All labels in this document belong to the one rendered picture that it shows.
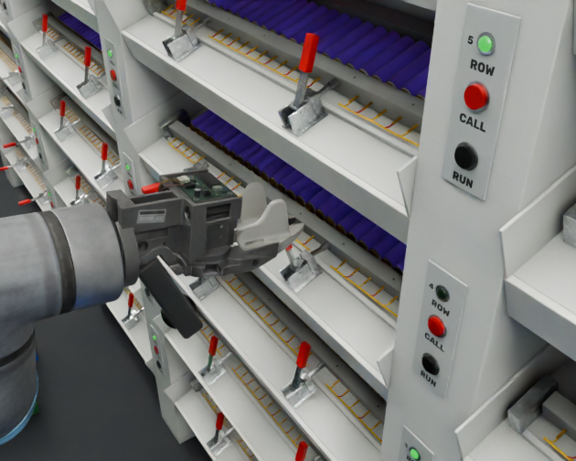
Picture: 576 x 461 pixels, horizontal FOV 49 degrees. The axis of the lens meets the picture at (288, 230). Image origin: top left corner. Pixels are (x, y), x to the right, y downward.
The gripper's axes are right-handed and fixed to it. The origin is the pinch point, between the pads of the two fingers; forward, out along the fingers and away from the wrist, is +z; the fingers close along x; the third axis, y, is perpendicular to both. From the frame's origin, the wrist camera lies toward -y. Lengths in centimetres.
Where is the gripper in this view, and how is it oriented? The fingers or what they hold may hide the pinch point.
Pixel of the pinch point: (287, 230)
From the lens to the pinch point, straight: 69.9
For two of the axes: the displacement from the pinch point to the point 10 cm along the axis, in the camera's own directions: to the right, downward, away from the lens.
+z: 8.2, -1.8, 5.5
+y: 1.2, -8.7, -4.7
